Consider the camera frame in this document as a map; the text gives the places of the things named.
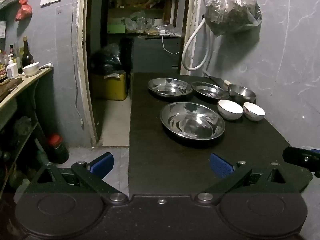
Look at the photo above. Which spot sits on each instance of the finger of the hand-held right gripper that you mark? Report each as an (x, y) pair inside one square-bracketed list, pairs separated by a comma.
[(298, 158)]

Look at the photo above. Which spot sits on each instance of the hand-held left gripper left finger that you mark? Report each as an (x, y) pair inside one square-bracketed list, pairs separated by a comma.
[(102, 165)]

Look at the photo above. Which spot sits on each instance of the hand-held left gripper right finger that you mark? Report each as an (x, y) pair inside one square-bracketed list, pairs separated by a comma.
[(220, 166)]

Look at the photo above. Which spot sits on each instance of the large steel plate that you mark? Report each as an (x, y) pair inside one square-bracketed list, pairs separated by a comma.
[(192, 122)]

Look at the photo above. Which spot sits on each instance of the white ceramic bowl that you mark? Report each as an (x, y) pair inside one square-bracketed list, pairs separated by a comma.
[(230, 110), (253, 112)]

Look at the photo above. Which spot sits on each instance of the steel bowl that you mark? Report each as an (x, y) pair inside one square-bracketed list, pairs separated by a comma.
[(241, 95)]

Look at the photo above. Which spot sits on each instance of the red-lid jar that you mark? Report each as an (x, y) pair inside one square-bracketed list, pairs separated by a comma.
[(57, 148)]

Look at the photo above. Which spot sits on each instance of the yellow box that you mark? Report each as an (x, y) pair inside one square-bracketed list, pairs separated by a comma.
[(110, 87)]

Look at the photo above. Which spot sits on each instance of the translucent plastic jug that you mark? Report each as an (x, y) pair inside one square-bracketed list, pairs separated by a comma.
[(23, 186)]

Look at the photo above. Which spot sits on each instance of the cream cylindrical roll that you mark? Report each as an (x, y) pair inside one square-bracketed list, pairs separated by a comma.
[(228, 82)]

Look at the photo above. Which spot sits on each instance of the steel cleaver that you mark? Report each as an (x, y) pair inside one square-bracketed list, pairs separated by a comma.
[(217, 81)]

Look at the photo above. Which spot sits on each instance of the black plastic bag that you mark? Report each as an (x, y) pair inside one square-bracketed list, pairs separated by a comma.
[(106, 57)]

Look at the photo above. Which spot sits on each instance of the kitchen counter shelf unit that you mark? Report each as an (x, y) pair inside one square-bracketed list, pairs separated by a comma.
[(25, 85)]

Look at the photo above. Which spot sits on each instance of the white spoon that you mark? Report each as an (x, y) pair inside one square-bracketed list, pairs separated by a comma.
[(46, 65)]

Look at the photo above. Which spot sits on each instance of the white bowl on counter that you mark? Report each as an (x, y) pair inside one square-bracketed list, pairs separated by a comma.
[(31, 68)]

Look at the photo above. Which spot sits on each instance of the black cabinet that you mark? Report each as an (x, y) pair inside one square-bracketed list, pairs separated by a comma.
[(152, 55)]

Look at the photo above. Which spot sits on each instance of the white pump bottle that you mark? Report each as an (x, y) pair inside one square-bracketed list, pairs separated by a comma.
[(12, 70)]

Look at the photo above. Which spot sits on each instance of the dark glass bottle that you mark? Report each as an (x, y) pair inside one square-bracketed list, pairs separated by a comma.
[(26, 55)]

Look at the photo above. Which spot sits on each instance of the green box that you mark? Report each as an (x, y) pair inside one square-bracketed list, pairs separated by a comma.
[(116, 28)]

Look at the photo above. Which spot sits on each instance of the small condiment bottle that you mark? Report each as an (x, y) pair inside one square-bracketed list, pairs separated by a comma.
[(2, 63)]

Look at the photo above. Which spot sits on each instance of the small dark bottle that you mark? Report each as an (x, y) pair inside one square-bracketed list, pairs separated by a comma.
[(11, 51)]

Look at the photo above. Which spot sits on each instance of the hanging plastic bag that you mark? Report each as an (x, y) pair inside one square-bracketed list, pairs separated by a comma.
[(232, 10)]

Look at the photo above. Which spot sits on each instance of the cluttered storage shelf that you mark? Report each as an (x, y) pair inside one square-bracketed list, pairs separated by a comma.
[(140, 10)]

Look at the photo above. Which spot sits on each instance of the white door frame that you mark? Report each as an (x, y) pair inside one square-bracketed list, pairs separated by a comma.
[(84, 87)]

